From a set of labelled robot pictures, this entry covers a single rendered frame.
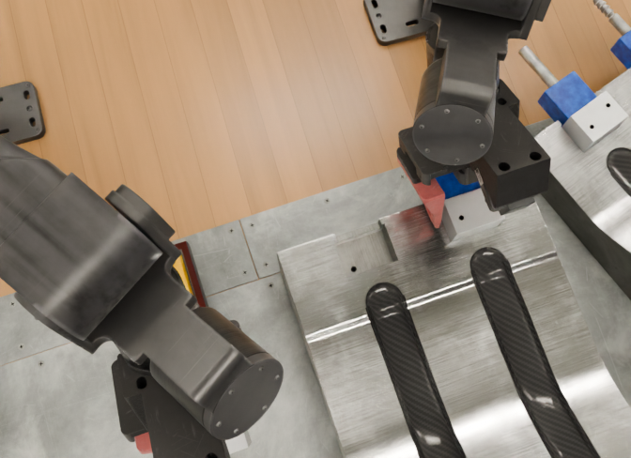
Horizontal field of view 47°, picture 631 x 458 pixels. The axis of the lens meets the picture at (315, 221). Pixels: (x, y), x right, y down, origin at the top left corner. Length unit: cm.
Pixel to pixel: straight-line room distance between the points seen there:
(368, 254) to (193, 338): 35
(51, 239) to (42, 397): 43
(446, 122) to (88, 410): 49
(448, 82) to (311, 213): 35
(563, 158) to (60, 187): 56
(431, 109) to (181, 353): 24
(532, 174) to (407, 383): 25
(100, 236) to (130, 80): 50
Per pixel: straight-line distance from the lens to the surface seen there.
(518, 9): 55
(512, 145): 57
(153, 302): 44
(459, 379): 72
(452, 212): 71
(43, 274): 41
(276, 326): 79
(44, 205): 42
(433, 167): 63
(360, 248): 74
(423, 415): 72
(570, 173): 82
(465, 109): 51
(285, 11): 92
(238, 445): 63
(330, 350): 70
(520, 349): 74
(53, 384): 83
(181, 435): 48
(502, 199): 57
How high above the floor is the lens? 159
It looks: 75 degrees down
